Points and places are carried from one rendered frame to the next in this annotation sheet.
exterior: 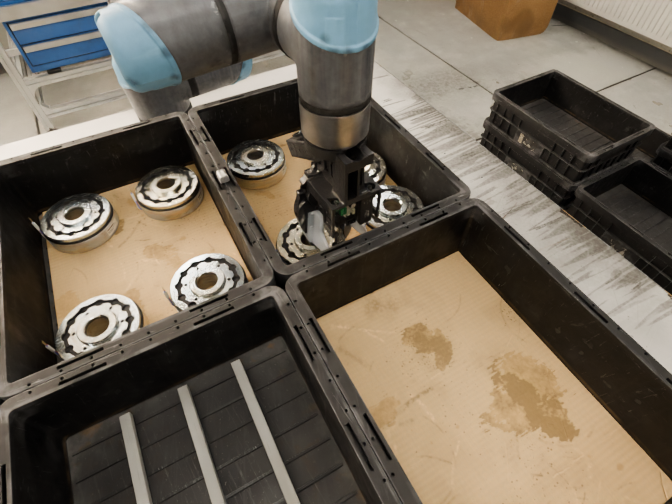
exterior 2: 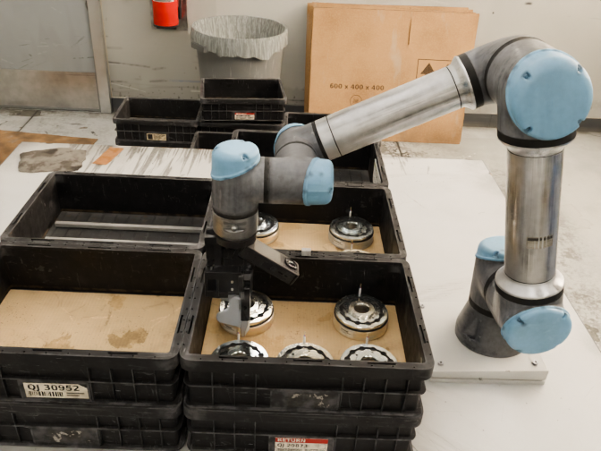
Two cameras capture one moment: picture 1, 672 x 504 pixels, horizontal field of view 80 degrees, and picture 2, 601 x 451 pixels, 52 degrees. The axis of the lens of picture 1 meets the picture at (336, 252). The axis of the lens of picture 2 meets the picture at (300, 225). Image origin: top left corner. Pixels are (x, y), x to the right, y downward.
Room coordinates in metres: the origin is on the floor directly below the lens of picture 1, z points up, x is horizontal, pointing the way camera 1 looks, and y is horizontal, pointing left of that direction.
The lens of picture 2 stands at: (0.87, -0.72, 1.61)
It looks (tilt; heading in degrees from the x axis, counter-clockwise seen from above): 32 degrees down; 117
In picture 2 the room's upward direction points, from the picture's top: 3 degrees clockwise
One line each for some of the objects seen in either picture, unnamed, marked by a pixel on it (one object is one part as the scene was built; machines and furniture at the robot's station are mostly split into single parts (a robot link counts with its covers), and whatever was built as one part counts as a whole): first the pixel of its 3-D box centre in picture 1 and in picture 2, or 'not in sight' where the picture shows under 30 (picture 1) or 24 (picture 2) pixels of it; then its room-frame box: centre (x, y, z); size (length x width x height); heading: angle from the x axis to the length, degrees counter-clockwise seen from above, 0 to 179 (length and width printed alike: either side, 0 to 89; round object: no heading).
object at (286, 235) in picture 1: (310, 240); (246, 306); (0.38, 0.04, 0.86); 0.10 x 0.10 x 0.01
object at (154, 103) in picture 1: (153, 75); (504, 271); (0.78, 0.37, 0.90); 0.13 x 0.12 x 0.14; 121
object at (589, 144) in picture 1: (542, 163); not in sight; (1.14, -0.75, 0.37); 0.40 x 0.30 x 0.45; 30
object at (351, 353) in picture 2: not in sight; (368, 365); (0.64, 0.02, 0.86); 0.10 x 0.10 x 0.01
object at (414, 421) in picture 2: not in sight; (301, 373); (0.51, 0.03, 0.76); 0.40 x 0.30 x 0.12; 29
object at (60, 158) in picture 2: not in sight; (51, 158); (-0.66, 0.48, 0.71); 0.22 x 0.19 x 0.01; 30
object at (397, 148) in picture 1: (317, 177); (305, 330); (0.51, 0.03, 0.87); 0.40 x 0.30 x 0.11; 29
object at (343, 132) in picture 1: (337, 115); (235, 221); (0.38, 0.00, 1.07); 0.08 x 0.08 x 0.05
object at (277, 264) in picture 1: (316, 153); (307, 308); (0.51, 0.03, 0.92); 0.40 x 0.30 x 0.02; 29
